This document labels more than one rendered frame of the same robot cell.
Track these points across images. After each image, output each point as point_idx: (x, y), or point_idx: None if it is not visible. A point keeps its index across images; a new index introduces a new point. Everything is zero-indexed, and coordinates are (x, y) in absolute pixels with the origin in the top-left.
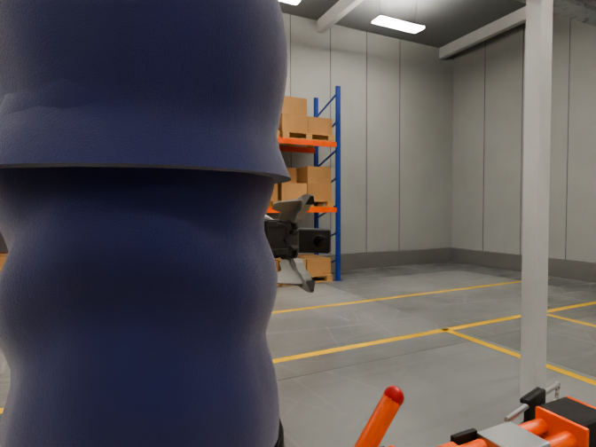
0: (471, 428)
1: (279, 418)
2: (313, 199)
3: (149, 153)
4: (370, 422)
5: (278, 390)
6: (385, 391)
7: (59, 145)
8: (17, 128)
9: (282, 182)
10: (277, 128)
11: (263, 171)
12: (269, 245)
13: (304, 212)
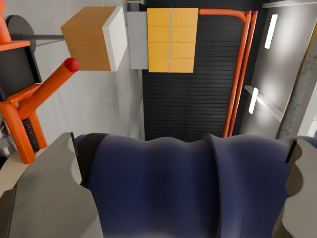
0: None
1: (99, 138)
2: (292, 140)
3: None
4: (62, 84)
5: (122, 136)
6: (75, 71)
7: None
8: None
9: (212, 140)
10: (225, 138)
11: (202, 137)
12: (181, 141)
13: (301, 185)
